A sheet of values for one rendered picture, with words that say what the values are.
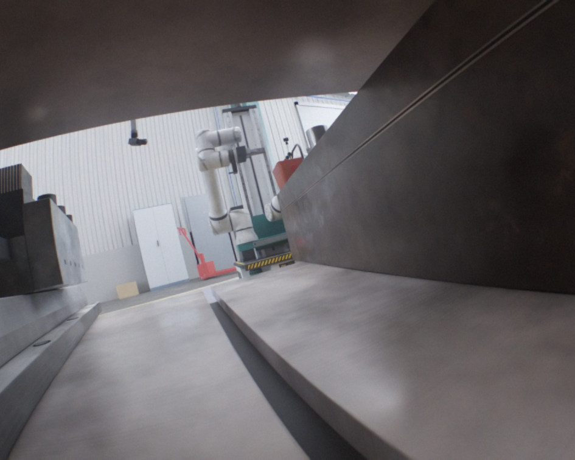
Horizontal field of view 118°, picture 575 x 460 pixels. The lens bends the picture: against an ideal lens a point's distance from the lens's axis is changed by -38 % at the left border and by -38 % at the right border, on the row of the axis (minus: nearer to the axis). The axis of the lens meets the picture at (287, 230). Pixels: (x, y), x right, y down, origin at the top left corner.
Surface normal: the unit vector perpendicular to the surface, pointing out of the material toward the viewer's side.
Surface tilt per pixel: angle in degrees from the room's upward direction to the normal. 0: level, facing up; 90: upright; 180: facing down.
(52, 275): 90
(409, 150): 90
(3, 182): 90
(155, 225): 90
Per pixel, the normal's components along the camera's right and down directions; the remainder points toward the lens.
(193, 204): 0.50, -0.15
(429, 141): -0.95, 0.24
